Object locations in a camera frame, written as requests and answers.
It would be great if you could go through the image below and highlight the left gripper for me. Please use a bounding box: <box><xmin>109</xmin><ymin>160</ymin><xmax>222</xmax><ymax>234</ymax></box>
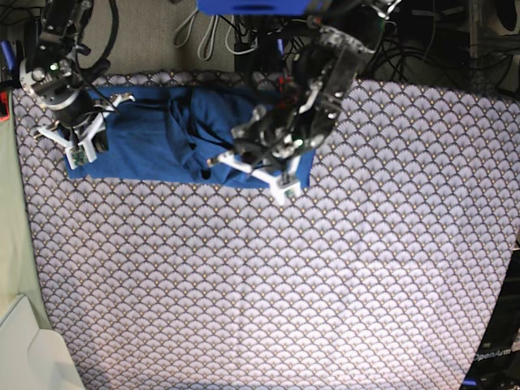
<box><xmin>231</xmin><ymin>105</ymin><xmax>325</xmax><ymax>171</ymax></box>

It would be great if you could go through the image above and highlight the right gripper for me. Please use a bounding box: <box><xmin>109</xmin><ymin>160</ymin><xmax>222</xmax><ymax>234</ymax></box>
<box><xmin>42</xmin><ymin>83</ymin><xmax>94</xmax><ymax>129</ymax></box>

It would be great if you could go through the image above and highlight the blue long-sleeve T-shirt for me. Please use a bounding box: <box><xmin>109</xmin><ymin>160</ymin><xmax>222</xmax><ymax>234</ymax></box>
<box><xmin>60</xmin><ymin>84</ymin><xmax>317</xmax><ymax>191</ymax></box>

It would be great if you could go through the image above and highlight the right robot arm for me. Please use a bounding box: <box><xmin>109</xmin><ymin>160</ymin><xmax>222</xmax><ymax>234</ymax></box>
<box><xmin>19</xmin><ymin>1</ymin><xmax>119</xmax><ymax>129</ymax></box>

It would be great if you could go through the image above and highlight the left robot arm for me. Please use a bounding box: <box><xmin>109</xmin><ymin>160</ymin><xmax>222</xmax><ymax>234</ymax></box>
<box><xmin>232</xmin><ymin>1</ymin><xmax>400</xmax><ymax>171</ymax></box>

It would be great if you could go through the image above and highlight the blue box at top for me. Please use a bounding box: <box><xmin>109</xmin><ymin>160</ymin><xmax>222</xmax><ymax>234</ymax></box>
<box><xmin>197</xmin><ymin>0</ymin><xmax>310</xmax><ymax>15</ymax></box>

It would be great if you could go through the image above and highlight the fan-patterned tablecloth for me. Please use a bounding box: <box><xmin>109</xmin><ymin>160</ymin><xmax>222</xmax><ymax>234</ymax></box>
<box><xmin>13</xmin><ymin>81</ymin><xmax>519</xmax><ymax>389</ymax></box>

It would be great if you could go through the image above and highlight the white plastic bin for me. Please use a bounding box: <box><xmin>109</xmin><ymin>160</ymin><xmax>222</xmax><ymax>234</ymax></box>
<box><xmin>1</xmin><ymin>295</ymin><xmax>85</xmax><ymax>389</ymax></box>

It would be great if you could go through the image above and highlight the black OpenArm base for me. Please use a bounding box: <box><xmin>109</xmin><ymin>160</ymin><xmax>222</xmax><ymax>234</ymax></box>
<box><xmin>461</xmin><ymin>249</ymin><xmax>519</xmax><ymax>389</ymax></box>

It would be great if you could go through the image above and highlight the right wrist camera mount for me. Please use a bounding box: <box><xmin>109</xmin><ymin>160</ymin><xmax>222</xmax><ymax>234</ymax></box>
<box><xmin>34</xmin><ymin>93</ymin><xmax>136</xmax><ymax>170</ymax></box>

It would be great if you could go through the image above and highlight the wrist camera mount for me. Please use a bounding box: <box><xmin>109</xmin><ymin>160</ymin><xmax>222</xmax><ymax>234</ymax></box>
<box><xmin>34</xmin><ymin>93</ymin><xmax>136</xmax><ymax>170</ymax></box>
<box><xmin>206</xmin><ymin>150</ymin><xmax>302</xmax><ymax>206</ymax></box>

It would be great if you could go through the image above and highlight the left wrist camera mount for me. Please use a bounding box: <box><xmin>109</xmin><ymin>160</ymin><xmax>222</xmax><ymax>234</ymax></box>
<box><xmin>206</xmin><ymin>150</ymin><xmax>302</xmax><ymax>206</ymax></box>

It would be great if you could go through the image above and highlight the blue-handled clamp centre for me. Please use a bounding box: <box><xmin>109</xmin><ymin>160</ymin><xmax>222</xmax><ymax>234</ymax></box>
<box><xmin>276</xmin><ymin>38</ymin><xmax>292</xmax><ymax>93</ymax></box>

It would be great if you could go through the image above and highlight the blue-handled clamp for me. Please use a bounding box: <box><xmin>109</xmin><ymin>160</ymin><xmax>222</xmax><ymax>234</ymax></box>
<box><xmin>276</xmin><ymin>38</ymin><xmax>292</xmax><ymax>93</ymax></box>
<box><xmin>1</xmin><ymin>40</ymin><xmax>25</xmax><ymax>92</ymax></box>

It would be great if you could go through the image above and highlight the blue-handled clamp left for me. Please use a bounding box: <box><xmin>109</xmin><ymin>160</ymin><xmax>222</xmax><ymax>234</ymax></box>
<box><xmin>1</xmin><ymin>40</ymin><xmax>25</xmax><ymax>92</ymax></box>

